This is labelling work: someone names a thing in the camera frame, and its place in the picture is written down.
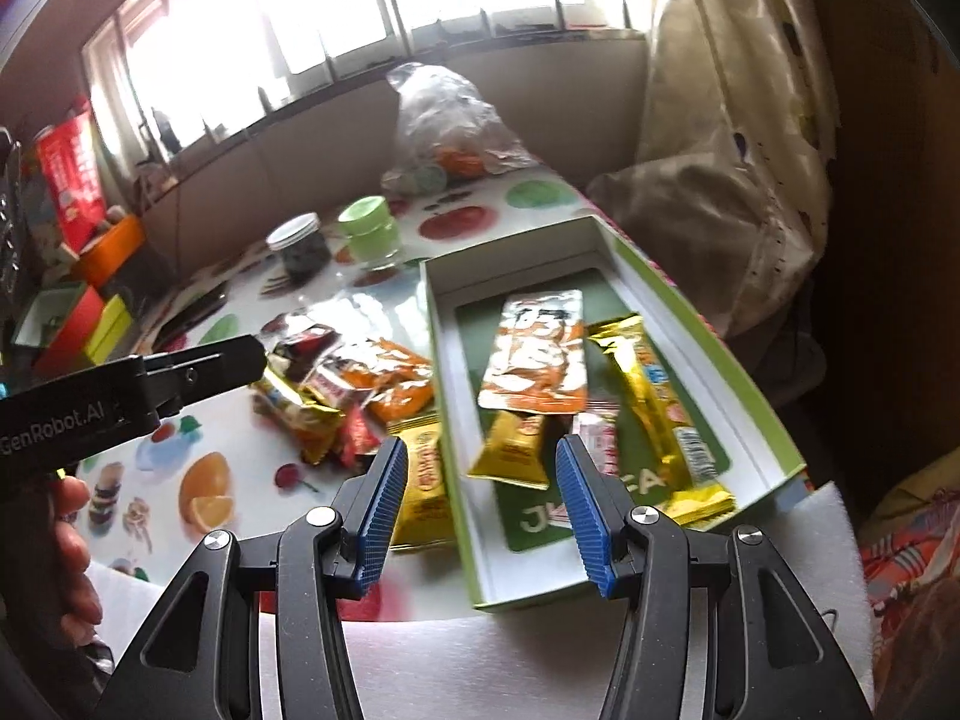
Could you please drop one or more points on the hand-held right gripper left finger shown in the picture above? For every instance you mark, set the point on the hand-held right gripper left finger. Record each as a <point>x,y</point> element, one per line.
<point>382,517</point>

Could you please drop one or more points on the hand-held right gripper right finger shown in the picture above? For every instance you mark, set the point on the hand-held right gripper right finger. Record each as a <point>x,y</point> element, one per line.
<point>585,517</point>

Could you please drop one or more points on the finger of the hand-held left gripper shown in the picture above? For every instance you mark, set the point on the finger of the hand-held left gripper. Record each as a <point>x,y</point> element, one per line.
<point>202,367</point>

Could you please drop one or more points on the green white cardboard box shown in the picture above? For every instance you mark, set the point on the green white cardboard box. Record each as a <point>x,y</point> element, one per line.
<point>540,540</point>

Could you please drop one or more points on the small yellow snack packet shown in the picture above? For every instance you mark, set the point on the small yellow snack packet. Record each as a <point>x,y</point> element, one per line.
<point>424,487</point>
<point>510,450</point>

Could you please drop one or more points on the pink white nougat bar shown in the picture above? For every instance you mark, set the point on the pink white nougat bar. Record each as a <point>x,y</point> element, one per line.
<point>600,442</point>
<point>330,382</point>

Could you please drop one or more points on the long gold snack bar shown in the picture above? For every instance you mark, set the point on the long gold snack bar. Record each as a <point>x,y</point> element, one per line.
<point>652,405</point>
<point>300,412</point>

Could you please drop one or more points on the orange white snack pouch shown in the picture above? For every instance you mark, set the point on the orange white snack pouch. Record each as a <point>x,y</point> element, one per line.
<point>397,390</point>

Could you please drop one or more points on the orange foil snack pouch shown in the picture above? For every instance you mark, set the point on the orange foil snack pouch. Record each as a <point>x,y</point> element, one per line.
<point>532,352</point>

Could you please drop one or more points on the person's left hand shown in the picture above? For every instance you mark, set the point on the person's left hand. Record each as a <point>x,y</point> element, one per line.
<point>71,540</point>

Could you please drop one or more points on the black remote control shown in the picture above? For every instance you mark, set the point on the black remote control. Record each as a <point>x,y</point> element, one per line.
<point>195,311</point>

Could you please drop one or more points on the fruit printed tablecloth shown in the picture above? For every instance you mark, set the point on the fruit printed tablecloth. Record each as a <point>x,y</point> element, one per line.
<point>225,420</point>

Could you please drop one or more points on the red box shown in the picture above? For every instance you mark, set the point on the red box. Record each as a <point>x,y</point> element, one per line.
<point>71,337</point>

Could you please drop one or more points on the yellow green box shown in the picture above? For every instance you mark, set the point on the yellow green box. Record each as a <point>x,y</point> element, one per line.
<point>109,330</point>

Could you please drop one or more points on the white lid jar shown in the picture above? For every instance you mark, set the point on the white lid jar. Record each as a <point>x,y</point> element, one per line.
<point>300,255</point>

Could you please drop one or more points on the orange box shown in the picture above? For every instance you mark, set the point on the orange box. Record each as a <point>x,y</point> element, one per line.
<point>112,247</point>

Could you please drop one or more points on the white foam sheet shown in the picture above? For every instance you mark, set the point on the white foam sheet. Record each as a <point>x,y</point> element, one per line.
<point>465,652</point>

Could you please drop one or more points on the green lid glass jar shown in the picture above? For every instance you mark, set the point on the green lid glass jar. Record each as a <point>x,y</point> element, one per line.
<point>367,232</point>

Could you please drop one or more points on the red printed bag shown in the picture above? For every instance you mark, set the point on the red printed bag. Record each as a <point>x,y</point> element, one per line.
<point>71,180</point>

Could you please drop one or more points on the small round green cup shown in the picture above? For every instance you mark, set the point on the small round green cup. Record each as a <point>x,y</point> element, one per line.
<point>427,180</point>

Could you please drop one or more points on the colourful patterned cloth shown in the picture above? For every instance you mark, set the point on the colourful patterned cloth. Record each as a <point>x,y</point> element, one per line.
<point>915,540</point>

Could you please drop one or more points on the clear plastic bag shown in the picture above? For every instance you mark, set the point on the clear plastic bag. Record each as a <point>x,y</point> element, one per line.
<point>442,112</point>

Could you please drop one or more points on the cream spotted curtain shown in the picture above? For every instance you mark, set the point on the cream spotted curtain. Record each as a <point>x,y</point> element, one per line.
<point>712,165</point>

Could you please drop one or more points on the brown wooden cabinet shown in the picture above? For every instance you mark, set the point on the brown wooden cabinet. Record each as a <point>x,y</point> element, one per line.
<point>885,240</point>

